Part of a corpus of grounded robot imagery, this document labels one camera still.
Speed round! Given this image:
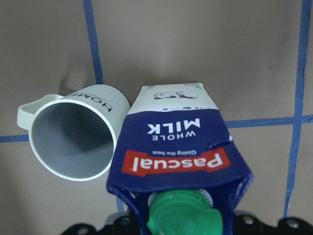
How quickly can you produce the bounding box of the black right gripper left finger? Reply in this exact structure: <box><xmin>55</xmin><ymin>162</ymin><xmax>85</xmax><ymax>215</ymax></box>
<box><xmin>61</xmin><ymin>211</ymin><xmax>142</xmax><ymax>235</ymax></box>

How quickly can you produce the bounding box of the blue white milk carton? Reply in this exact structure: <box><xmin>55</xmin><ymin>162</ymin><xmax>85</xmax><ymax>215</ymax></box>
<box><xmin>107</xmin><ymin>83</ymin><xmax>253</xmax><ymax>235</ymax></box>

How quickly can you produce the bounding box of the white ceramic mug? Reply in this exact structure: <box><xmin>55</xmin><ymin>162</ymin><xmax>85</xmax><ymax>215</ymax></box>
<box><xmin>17</xmin><ymin>85</ymin><xmax>130</xmax><ymax>181</ymax></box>

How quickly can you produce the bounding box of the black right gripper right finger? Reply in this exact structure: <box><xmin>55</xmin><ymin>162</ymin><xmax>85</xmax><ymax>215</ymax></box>
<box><xmin>233</xmin><ymin>211</ymin><xmax>313</xmax><ymax>235</ymax></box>

